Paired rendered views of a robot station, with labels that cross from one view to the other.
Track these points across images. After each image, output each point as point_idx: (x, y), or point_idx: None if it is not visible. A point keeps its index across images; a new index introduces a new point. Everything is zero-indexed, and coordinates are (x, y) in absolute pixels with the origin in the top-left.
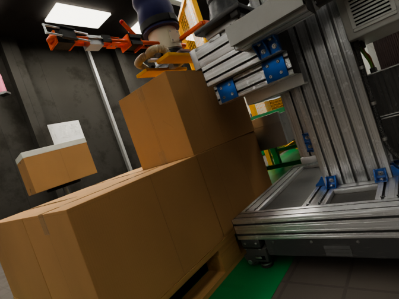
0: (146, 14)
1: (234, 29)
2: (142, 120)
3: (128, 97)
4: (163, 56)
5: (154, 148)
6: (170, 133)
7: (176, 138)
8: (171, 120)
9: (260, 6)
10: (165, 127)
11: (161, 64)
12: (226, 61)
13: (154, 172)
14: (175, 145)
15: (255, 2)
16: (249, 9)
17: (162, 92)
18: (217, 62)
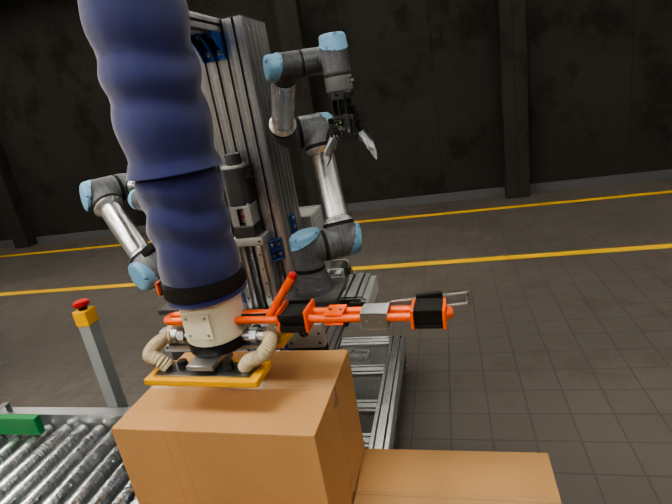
0: (239, 259)
1: (370, 302)
2: (337, 444)
3: (325, 414)
4: (290, 333)
5: (346, 483)
6: (354, 438)
7: (357, 440)
8: (354, 417)
9: (373, 286)
10: (351, 433)
11: (225, 355)
12: (336, 331)
13: (439, 450)
14: (357, 451)
15: (271, 266)
16: None
17: (348, 380)
18: (333, 333)
